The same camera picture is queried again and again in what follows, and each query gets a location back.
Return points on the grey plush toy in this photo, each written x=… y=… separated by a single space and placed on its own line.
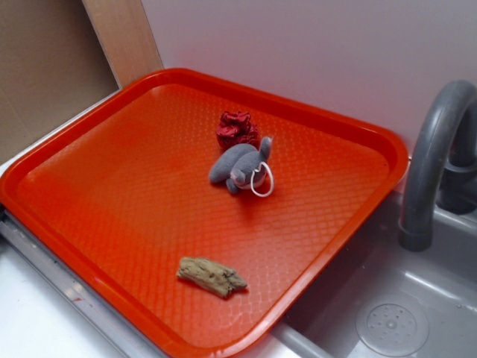
x=245 y=167

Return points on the brown wood chip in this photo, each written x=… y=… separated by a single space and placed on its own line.
x=214 y=277

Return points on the grey toy faucet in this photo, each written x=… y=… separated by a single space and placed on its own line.
x=442 y=172

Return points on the red crumpled paper ball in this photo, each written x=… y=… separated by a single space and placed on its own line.
x=236 y=128

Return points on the orange plastic tray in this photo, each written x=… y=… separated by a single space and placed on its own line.
x=122 y=194

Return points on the brown cardboard panel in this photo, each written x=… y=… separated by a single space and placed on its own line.
x=52 y=68

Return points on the grey toy sink basin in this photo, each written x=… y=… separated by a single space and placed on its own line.
x=376 y=299

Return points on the light wooden board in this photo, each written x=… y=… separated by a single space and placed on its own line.
x=126 y=38

